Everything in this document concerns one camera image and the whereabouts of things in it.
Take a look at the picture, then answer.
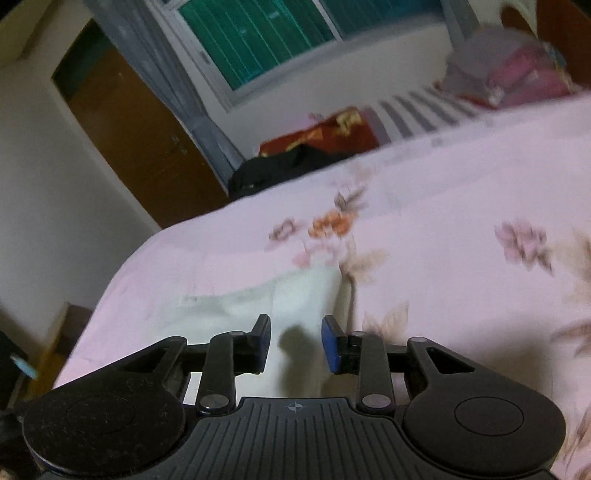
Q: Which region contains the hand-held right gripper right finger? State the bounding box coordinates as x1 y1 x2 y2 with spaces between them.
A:
321 315 477 417

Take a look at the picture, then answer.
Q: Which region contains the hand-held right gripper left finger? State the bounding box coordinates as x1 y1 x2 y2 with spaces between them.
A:
115 315 271 417

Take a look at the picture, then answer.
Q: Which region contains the white small garment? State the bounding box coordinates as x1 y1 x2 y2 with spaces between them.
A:
159 265 359 400

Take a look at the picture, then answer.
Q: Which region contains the pink and grey clothes pile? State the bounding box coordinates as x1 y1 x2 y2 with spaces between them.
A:
436 25 542 95

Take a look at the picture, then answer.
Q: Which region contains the black cloth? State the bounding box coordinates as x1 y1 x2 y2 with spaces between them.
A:
228 144 352 200

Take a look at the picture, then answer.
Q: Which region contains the pink floral bed sheet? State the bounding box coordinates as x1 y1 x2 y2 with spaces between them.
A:
53 90 591 480

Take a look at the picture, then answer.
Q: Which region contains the wooden bedside table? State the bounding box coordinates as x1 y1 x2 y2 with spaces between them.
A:
36 301 94 385

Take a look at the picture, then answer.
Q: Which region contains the red patterned cloth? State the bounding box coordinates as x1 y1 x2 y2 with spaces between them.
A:
257 107 380 161

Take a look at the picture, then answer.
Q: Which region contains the brown wooden door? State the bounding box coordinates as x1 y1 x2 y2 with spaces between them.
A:
50 20 232 230

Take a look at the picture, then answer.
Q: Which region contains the grey white striped cloth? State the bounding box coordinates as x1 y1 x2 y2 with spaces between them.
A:
368 83 491 145

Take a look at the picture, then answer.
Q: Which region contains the grey curtain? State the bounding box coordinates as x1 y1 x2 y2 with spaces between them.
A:
82 0 251 186
438 0 478 49

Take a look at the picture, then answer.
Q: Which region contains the pink folded garment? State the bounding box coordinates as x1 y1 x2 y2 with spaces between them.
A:
482 42 580 109

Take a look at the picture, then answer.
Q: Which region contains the window with white frame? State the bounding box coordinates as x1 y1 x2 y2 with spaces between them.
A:
156 0 445 110

